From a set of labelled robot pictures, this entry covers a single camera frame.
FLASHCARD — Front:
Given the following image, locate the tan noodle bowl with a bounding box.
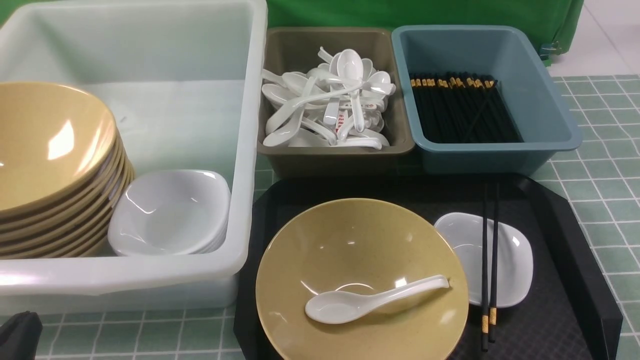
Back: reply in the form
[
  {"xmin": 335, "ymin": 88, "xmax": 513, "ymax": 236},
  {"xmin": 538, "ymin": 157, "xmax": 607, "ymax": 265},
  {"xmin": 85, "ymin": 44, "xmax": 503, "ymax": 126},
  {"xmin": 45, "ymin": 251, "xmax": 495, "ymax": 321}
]
[{"xmin": 255, "ymin": 198, "xmax": 469, "ymax": 360}]

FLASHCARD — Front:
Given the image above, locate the white ceramic soup spoon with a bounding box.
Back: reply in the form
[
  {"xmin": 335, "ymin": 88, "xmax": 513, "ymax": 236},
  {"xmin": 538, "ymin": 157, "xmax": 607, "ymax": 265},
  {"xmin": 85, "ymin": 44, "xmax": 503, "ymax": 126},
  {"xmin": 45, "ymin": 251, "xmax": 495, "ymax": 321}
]
[{"xmin": 304, "ymin": 275, "xmax": 450, "ymax": 325}]

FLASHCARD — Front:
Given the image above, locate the black chopstick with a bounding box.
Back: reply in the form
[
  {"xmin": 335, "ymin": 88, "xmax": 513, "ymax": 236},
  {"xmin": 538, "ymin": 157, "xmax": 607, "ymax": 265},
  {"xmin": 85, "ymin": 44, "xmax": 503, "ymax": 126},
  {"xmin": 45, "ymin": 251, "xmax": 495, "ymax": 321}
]
[
  {"xmin": 487, "ymin": 182, "xmax": 500, "ymax": 343},
  {"xmin": 480, "ymin": 183, "xmax": 489, "ymax": 353}
]

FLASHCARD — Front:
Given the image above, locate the small white square dish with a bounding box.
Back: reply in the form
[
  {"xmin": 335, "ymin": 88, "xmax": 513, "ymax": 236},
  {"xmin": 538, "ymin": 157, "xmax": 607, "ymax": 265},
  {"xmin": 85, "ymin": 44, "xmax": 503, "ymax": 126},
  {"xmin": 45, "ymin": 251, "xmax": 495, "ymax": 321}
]
[{"xmin": 434, "ymin": 212, "xmax": 534, "ymax": 309}]

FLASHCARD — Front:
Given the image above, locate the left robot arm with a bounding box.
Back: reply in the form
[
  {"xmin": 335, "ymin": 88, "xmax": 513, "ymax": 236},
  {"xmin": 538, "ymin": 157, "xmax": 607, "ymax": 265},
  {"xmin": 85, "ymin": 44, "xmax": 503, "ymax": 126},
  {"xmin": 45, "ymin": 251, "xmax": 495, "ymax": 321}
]
[{"xmin": 0, "ymin": 311, "xmax": 43, "ymax": 360}]

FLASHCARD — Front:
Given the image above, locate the pile of white spoons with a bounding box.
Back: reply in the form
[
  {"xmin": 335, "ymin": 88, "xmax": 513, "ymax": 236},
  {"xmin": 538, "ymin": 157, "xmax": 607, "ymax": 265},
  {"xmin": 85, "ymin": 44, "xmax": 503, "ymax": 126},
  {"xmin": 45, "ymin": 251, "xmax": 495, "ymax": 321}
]
[{"xmin": 261, "ymin": 47, "xmax": 396, "ymax": 151}]

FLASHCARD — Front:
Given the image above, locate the stack of white dishes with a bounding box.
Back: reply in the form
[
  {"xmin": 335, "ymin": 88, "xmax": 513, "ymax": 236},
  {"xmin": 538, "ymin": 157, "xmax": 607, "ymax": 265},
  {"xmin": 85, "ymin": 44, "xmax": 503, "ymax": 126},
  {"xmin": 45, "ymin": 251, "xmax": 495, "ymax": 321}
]
[{"xmin": 107, "ymin": 170, "xmax": 231, "ymax": 256}]

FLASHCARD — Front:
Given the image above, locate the bundle of black chopsticks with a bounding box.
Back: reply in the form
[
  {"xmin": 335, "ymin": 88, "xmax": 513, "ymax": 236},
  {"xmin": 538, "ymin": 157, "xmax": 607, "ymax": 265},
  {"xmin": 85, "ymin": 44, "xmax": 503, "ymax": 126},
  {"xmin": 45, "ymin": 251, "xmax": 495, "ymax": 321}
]
[{"xmin": 409, "ymin": 71, "xmax": 524, "ymax": 144}]

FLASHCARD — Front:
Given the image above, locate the large white plastic tub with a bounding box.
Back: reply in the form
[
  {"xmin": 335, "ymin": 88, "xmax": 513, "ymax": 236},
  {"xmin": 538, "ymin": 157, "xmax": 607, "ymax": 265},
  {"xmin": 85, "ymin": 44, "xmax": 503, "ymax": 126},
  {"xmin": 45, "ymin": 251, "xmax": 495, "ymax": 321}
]
[{"xmin": 1, "ymin": 0, "xmax": 268, "ymax": 316}]

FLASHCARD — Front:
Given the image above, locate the blue plastic chopstick bin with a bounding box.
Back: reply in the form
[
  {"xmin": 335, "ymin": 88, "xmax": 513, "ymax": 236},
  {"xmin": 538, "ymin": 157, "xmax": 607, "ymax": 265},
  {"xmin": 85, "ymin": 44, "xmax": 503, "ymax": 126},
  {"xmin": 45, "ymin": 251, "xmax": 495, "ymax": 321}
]
[{"xmin": 391, "ymin": 25, "xmax": 583, "ymax": 175}]

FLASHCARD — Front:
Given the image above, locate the stack of tan bowls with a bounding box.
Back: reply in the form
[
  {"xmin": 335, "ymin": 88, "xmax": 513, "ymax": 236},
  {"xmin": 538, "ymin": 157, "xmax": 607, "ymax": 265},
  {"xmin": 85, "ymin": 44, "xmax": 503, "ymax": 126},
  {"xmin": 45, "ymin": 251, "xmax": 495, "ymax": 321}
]
[{"xmin": 0, "ymin": 81, "xmax": 135, "ymax": 260}]

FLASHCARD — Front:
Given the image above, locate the black plastic serving tray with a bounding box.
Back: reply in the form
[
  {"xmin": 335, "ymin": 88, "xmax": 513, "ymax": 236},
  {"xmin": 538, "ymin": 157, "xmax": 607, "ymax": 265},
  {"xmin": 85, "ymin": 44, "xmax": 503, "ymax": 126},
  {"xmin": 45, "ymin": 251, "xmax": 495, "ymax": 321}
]
[{"xmin": 233, "ymin": 174, "xmax": 623, "ymax": 360}]

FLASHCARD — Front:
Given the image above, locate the green cloth backdrop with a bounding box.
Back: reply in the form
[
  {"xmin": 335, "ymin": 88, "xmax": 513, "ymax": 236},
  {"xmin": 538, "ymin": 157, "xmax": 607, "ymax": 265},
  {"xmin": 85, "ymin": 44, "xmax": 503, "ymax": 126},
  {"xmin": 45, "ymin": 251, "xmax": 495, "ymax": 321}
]
[{"xmin": 0, "ymin": 0, "xmax": 585, "ymax": 67}]

